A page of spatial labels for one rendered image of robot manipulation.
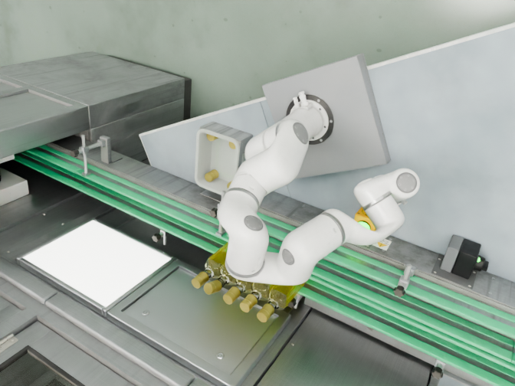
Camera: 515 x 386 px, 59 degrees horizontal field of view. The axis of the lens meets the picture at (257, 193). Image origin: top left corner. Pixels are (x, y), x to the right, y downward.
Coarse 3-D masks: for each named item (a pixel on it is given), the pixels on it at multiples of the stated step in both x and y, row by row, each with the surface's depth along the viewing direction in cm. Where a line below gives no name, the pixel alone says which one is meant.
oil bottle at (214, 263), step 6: (216, 252) 148; (222, 252) 148; (210, 258) 145; (216, 258) 145; (222, 258) 145; (210, 264) 143; (216, 264) 143; (222, 264) 143; (216, 270) 142; (216, 276) 143
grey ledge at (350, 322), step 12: (312, 300) 154; (324, 312) 153; (336, 312) 151; (348, 324) 150; (360, 324) 147; (384, 336) 144; (408, 348) 141; (432, 360) 138; (444, 372) 137; (456, 372) 136; (468, 384) 134; (480, 384) 133
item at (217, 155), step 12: (204, 132) 159; (216, 132) 154; (204, 144) 162; (216, 144) 164; (228, 144) 161; (204, 156) 164; (216, 156) 166; (228, 156) 163; (204, 168) 167; (216, 168) 169; (228, 168) 166; (204, 180) 168; (216, 180) 169; (228, 180) 168; (216, 192) 163
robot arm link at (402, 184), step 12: (372, 180) 110; (384, 180) 110; (396, 180) 109; (408, 180) 109; (360, 192) 110; (372, 192) 109; (384, 192) 109; (396, 192) 110; (408, 192) 109; (360, 204) 113; (372, 204) 109
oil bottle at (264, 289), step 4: (252, 284) 137; (256, 284) 136; (260, 284) 136; (264, 284) 136; (268, 284) 136; (272, 284) 137; (252, 288) 136; (256, 288) 136; (260, 288) 135; (264, 288) 135; (268, 288) 135; (260, 292) 135; (264, 292) 135; (268, 292) 136; (264, 296) 136; (264, 300) 137
